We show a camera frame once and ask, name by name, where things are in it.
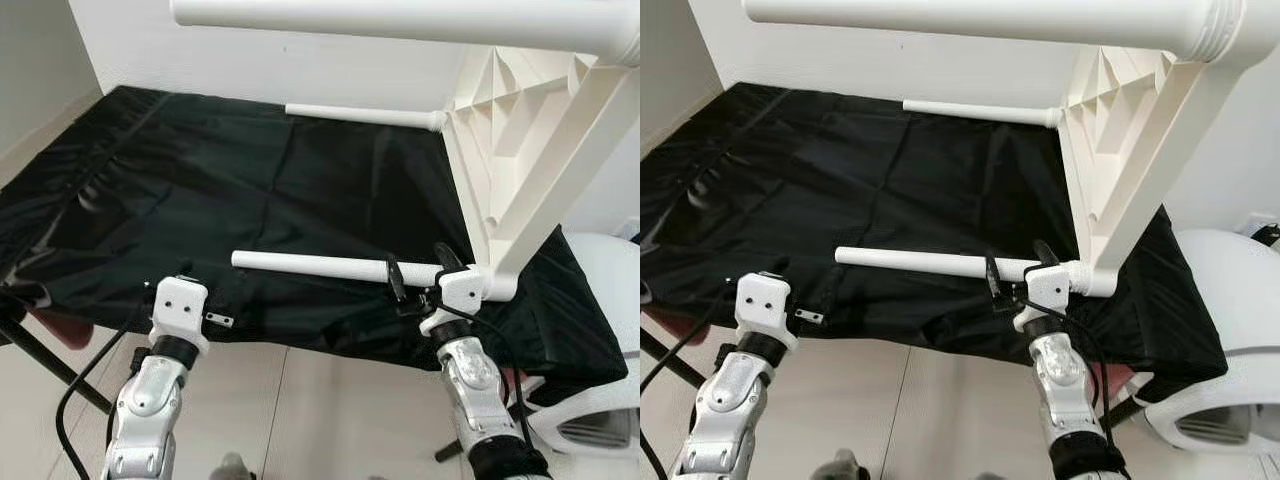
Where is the red round object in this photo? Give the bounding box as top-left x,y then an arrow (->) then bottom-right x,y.
498,367 -> 533,403
30,310 -> 97,352

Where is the white domed appliance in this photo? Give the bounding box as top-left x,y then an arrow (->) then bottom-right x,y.
525,232 -> 641,457
1140,229 -> 1280,457

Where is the black table cover cloth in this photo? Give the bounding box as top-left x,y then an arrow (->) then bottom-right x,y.
640,82 -> 1230,404
0,85 -> 629,381

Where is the white plastic children table top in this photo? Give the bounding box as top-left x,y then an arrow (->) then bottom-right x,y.
440,30 -> 641,303
1057,0 -> 1280,300

